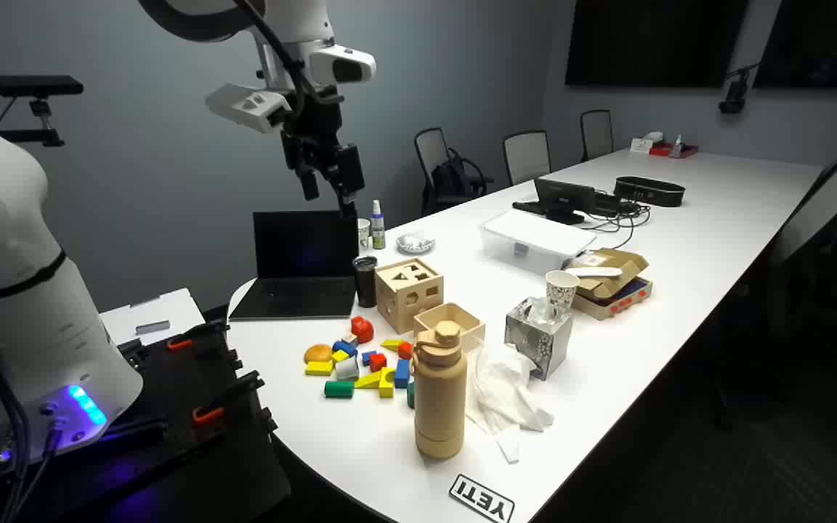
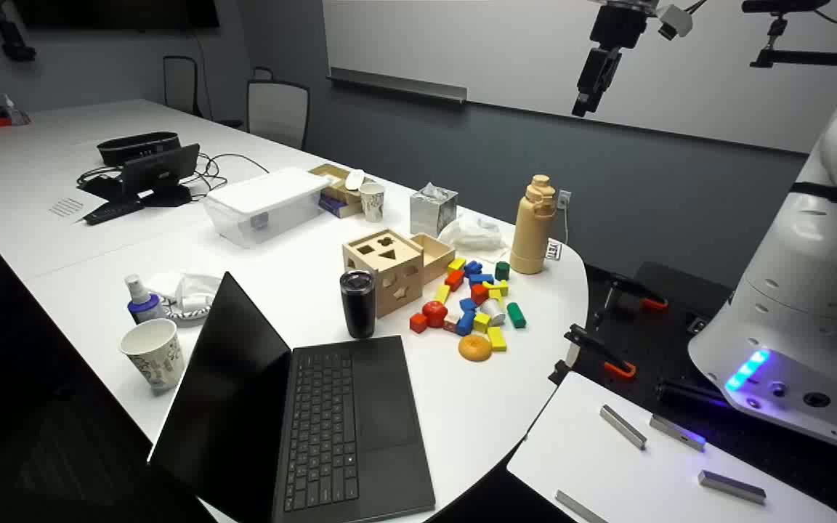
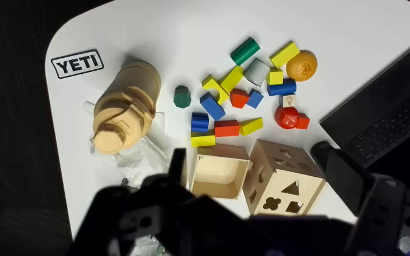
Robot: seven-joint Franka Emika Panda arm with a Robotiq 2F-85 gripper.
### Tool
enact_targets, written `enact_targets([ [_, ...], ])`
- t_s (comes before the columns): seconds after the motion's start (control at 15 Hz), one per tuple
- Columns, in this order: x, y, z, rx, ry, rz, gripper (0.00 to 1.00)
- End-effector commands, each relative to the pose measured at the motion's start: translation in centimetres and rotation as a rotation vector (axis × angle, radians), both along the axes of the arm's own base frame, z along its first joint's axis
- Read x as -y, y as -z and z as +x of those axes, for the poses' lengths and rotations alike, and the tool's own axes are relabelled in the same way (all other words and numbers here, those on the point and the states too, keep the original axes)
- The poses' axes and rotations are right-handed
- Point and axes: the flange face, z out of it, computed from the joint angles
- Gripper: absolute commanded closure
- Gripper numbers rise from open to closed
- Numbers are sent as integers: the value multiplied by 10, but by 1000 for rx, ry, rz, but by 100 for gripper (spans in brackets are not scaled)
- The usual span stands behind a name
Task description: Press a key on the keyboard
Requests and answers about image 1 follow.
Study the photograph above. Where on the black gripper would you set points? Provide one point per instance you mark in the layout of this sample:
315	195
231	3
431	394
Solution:
320	135

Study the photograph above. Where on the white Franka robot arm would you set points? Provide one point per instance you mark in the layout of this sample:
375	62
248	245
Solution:
11	292

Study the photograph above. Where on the patterned paper cup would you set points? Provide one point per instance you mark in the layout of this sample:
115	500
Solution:
365	234

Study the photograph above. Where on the small spray bottle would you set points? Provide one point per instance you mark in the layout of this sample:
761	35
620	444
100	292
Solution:
379	224

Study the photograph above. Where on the dark grey laptop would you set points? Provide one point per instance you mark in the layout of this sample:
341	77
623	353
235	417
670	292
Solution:
304	264

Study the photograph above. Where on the black tumbler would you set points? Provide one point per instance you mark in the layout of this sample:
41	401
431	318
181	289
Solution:
365	279

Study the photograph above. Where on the white round plastic package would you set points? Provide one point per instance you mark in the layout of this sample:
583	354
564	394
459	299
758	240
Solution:
417	241

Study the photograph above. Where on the office chair with backpack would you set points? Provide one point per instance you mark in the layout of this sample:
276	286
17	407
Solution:
434	154

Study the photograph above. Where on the wooden shape sorter box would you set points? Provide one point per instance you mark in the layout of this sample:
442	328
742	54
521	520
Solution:
407	292

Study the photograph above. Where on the black backpack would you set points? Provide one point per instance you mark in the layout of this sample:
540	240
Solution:
456	182

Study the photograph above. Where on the large red block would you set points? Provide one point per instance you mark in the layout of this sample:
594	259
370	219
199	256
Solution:
360	328

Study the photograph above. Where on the blue block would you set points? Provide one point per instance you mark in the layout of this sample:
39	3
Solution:
343	347
402	372

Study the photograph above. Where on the orange half round block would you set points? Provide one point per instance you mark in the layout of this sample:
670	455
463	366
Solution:
318	353

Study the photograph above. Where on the yellow block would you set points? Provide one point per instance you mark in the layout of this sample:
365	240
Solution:
386	386
391	344
318	366
367	382

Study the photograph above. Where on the white block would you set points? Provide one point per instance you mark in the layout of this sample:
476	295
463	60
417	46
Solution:
346	370

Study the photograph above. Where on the wooden sorter lid tray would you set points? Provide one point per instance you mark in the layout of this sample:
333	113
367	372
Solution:
449	324

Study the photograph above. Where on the green cylinder block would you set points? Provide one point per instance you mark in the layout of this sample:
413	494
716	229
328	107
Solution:
338	389

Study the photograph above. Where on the grey office chair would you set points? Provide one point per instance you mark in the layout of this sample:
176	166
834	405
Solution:
597	132
526	154
821	219

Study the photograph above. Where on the clear plastic container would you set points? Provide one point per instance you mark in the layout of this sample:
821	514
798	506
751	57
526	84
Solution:
536	240

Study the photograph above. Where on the orange black clamp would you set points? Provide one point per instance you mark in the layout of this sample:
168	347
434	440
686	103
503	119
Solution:
206	417
179	344

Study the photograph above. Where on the white board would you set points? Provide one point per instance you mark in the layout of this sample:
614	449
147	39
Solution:
151	312

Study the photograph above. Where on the tan insulated bottle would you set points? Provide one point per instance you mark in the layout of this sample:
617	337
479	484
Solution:
440	395

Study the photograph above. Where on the white paper cup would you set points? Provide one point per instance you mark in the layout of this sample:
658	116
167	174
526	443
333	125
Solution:
561	292

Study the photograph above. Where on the grey tissue box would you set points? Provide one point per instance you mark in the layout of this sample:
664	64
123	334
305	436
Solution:
537	334

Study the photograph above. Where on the white crumpled cloth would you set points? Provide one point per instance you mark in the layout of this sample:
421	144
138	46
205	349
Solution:
507	395

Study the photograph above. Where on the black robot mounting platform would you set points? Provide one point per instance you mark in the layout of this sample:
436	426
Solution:
186	444

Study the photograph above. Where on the open cardboard box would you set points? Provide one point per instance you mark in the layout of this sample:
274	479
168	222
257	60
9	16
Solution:
612	279

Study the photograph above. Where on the black oval case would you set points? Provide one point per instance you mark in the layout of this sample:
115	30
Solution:
648	189

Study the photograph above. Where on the red tray with items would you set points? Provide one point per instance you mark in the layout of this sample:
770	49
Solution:
670	147

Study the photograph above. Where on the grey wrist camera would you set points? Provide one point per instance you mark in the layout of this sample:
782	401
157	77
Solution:
244	105

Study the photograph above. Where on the black camera on stand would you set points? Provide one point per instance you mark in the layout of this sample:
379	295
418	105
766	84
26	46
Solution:
33	91

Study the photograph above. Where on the wall television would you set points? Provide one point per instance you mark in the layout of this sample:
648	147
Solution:
821	45
651	41

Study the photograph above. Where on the black camera on tripod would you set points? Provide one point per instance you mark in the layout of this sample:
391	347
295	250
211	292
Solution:
734	91

